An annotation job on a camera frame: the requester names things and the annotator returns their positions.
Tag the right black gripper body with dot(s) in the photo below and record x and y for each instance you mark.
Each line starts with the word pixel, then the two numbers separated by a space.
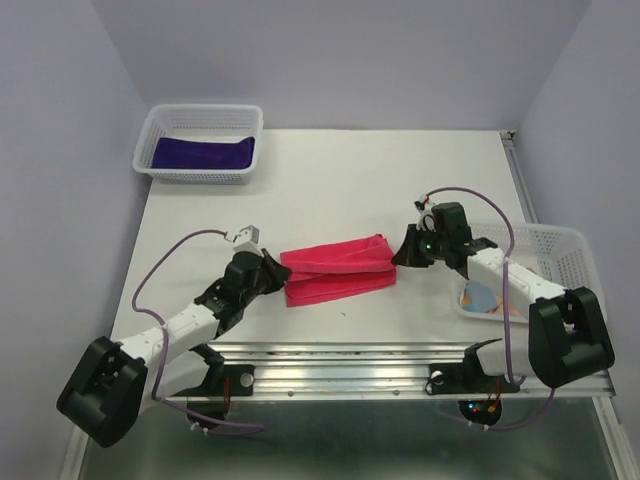
pixel 433 248

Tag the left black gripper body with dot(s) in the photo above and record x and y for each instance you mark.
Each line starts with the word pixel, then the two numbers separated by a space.
pixel 249 293

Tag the pink towel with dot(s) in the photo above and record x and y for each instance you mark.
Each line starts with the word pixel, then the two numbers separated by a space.
pixel 335 271

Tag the orange blue patchwork towel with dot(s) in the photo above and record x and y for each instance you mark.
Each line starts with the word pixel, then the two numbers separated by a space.
pixel 479 299

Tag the purple towel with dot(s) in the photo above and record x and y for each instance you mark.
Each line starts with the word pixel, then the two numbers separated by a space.
pixel 178 154

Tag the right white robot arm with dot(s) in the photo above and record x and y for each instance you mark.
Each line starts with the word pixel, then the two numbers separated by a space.
pixel 551 332

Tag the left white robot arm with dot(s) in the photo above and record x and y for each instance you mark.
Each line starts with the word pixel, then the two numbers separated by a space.
pixel 114 382

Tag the right white plastic basket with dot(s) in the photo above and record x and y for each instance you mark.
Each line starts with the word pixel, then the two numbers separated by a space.
pixel 557 254

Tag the white plastic basket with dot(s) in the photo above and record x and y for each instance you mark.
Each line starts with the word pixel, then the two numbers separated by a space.
pixel 202 123
pixel 557 254

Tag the left white plastic basket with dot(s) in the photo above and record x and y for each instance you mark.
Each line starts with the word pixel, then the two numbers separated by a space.
pixel 202 123

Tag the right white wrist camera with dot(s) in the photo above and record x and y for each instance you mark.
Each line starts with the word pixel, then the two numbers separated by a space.
pixel 424 208

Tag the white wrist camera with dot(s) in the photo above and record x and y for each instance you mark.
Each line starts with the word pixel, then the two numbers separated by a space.
pixel 245 240
pixel 424 208

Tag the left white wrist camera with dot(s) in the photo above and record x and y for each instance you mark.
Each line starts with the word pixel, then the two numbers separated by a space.
pixel 245 240

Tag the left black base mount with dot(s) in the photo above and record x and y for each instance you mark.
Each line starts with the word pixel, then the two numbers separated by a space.
pixel 227 381

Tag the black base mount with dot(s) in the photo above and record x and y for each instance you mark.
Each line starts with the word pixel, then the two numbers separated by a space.
pixel 227 381
pixel 457 379

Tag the aluminium rail frame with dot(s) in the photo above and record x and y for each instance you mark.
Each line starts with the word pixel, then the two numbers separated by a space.
pixel 340 386

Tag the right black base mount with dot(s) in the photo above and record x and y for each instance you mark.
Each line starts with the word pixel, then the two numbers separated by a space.
pixel 457 379

